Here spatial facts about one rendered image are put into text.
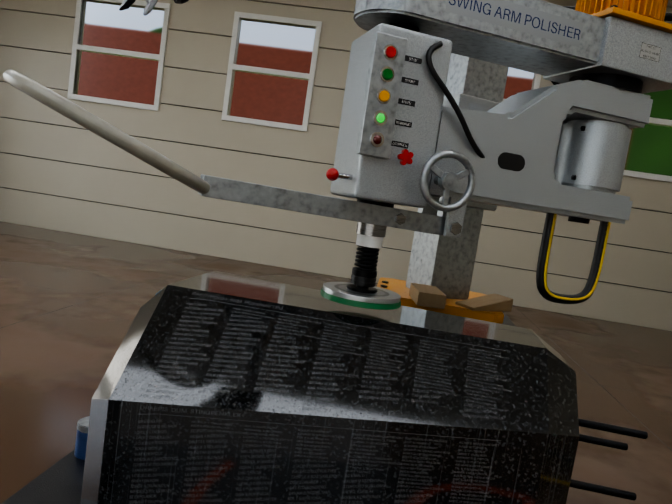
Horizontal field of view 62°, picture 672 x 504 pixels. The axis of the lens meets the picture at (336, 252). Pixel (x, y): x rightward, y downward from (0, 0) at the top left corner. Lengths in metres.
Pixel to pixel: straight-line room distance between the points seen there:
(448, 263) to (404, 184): 0.88
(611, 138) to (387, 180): 0.69
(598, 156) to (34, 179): 8.29
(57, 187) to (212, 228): 2.36
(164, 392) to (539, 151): 1.14
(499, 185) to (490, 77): 0.84
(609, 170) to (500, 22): 0.53
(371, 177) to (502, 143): 0.38
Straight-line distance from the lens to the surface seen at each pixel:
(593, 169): 1.77
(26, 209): 9.33
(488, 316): 2.15
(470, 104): 2.22
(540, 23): 1.65
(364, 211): 1.44
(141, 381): 1.43
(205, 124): 8.14
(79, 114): 1.18
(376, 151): 1.37
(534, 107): 1.62
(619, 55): 1.77
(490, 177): 1.55
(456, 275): 2.29
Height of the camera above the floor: 1.13
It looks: 6 degrees down
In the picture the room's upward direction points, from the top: 8 degrees clockwise
